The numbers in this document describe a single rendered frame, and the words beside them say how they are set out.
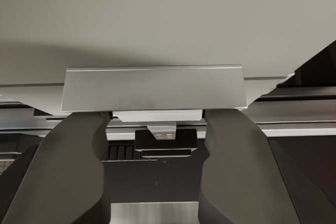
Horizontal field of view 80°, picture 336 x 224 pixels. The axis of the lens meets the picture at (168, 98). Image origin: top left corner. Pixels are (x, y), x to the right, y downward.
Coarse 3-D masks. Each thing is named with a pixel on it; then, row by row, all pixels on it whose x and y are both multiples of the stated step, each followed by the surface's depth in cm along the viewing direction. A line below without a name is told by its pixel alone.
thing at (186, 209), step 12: (120, 204) 18; (132, 204) 18; (144, 204) 18; (156, 204) 18; (168, 204) 18; (180, 204) 18; (192, 204) 18; (120, 216) 18; (132, 216) 18; (144, 216) 18; (156, 216) 18; (168, 216) 18; (180, 216) 18; (192, 216) 18
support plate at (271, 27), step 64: (0, 0) 6; (64, 0) 6; (128, 0) 6; (192, 0) 6; (256, 0) 6; (320, 0) 6; (0, 64) 9; (64, 64) 10; (128, 64) 10; (192, 64) 10; (256, 64) 10
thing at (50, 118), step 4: (36, 108) 20; (36, 112) 20; (40, 112) 20; (44, 112) 20; (36, 116) 20; (40, 116) 20; (44, 116) 20; (48, 116) 20; (52, 116) 20; (56, 116) 20; (60, 116) 20; (64, 116) 20; (116, 116) 22; (48, 120) 22; (52, 120) 22; (56, 120) 22; (60, 120) 22
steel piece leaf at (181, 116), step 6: (132, 114) 19; (138, 114) 19; (144, 114) 19; (150, 114) 19; (156, 114) 19; (162, 114) 19; (168, 114) 19; (174, 114) 19; (180, 114) 19; (186, 114) 19; (192, 114) 19; (198, 114) 19; (126, 120) 22; (132, 120) 22; (138, 120) 22; (144, 120) 22; (150, 120) 22; (156, 120) 22; (162, 120) 22; (168, 120) 22; (174, 120) 22
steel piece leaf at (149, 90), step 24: (72, 72) 10; (96, 72) 10; (120, 72) 10; (144, 72) 10; (168, 72) 10; (192, 72) 10; (216, 72) 10; (240, 72) 10; (72, 96) 9; (96, 96) 9; (120, 96) 9; (144, 96) 9; (168, 96) 9; (192, 96) 9; (216, 96) 9; (240, 96) 9
